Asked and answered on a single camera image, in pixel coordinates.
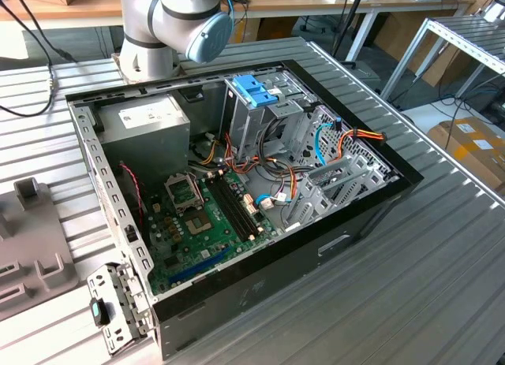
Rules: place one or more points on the green motherboard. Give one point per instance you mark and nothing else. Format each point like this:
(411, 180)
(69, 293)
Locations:
(185, 250)

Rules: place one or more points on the silver slot bracket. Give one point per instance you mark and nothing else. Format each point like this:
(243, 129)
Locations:
(100, 282)

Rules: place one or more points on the grey power supply unit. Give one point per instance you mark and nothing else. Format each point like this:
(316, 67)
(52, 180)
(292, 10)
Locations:
(146, 152)

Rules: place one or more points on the black open PC case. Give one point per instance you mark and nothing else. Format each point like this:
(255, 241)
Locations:
(276, 286)

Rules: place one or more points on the black latch teal face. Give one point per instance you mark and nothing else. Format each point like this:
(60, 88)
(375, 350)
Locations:
(103, 311)

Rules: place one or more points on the grey metal disk bay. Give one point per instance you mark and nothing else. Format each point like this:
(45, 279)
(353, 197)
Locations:
(307, 191)

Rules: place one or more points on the grey metal drive cage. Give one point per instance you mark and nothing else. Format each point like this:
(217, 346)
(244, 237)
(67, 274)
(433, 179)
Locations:
(244, 124)

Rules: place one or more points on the metal slat shelf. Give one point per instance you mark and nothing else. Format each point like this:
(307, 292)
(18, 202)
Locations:
(465, 34)

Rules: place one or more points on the wooden desk white frame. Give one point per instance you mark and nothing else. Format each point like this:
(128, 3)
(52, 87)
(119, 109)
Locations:
(315, 4)

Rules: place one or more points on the blue plastic bay latch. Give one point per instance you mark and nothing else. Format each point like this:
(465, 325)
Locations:
(252, 91)

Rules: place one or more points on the black RAM slot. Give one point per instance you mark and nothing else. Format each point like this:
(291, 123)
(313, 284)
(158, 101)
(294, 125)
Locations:
(229, 211)
(238, 205)

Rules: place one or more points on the CPU socket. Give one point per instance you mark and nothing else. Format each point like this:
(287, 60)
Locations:
(199, 225)

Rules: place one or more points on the beige board connector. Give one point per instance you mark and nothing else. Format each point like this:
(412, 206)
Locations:
(249, 205)

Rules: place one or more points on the black tripod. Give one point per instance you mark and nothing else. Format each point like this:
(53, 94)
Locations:
(347, 26)

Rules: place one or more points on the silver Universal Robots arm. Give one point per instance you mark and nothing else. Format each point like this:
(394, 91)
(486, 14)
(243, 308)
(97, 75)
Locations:
(146, 26)

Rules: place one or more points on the labelled cardboard box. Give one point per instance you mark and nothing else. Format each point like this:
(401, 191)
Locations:
(465, 144)

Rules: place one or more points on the blue expansion slot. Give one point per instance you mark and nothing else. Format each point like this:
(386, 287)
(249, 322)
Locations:
(199, 265)

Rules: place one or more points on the grey parts rack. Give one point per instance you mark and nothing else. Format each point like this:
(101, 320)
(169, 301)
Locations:
(35, 239)

